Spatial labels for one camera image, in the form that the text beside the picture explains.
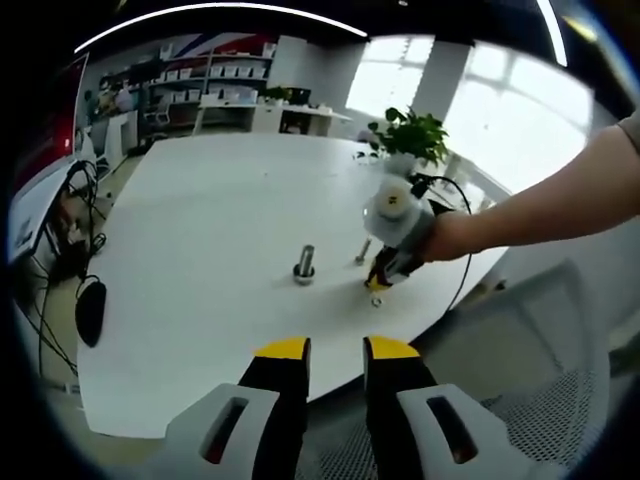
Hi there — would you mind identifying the person's right hand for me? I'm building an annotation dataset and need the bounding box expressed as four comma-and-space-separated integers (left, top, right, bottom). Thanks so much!
419, 210, 482, 265

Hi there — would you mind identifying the bundle of black cables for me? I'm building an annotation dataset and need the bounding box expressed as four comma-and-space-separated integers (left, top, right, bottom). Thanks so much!
28, 158, 109, 377

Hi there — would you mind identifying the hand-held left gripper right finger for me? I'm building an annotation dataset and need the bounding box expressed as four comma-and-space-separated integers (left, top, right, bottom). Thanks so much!
363, 334, 554, 480

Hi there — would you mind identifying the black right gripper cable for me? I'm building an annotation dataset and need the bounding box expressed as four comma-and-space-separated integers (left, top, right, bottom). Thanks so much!
409, 175, 476, 314

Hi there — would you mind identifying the white counter table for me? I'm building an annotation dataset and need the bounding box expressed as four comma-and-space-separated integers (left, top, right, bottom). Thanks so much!
196, 94, 354, 137

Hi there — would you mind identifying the black oval object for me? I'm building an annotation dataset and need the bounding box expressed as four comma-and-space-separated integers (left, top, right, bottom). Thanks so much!
74, 276, 108, 349

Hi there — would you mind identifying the white plant pot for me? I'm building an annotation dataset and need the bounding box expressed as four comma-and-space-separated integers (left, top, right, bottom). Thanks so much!
386, 152, 419, 177

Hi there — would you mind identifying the white computer desk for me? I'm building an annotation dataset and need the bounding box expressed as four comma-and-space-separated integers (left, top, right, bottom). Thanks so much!
6, 158, 99, 264

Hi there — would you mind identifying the thick threaded stud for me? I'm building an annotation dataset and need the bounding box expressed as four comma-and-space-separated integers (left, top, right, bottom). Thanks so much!
292, 243, 318, 287

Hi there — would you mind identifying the grey mesh office chair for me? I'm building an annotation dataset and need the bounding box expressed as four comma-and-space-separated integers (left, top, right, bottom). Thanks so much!
424, 258, 617, 472

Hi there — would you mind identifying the long curved ceiling light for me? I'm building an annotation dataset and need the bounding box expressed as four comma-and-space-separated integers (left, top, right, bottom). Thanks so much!
73, 1, 369, 54

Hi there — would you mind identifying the short ceiling light strip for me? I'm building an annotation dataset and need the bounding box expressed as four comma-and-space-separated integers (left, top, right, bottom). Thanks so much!
536, 0, 569, 67

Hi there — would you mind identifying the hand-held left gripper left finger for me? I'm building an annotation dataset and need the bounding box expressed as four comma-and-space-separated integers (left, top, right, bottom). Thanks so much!
152, 335, 311, 480

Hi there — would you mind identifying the green potted plant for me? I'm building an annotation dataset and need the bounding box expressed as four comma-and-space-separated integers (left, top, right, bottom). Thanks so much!
368, 106, 451, 167

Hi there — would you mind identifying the monitor with red screen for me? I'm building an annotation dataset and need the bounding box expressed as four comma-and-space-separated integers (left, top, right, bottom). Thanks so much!
13, 51, 92, 194

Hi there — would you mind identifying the thin threaded stud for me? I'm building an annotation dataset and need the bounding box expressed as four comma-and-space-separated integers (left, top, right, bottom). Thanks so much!
354, 234, 374, 265

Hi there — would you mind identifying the white storage shelf unit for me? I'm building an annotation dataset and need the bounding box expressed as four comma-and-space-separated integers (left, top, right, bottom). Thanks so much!
99, 41, 279, 109

